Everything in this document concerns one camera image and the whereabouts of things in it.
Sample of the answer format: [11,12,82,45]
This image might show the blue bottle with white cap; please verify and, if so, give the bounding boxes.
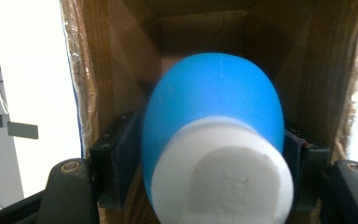
[141,51,295,224]

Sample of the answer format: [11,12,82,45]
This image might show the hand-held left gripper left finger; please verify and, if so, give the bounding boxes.
[89,111,145,210]

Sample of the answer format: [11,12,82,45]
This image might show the blue cardboard box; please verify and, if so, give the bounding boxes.
[59,0,358,224]

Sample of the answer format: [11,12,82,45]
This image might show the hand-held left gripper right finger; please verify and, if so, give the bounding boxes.
[283,128,333,213]

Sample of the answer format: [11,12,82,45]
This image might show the grey tape strip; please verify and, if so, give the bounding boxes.
[0,114,39,140]

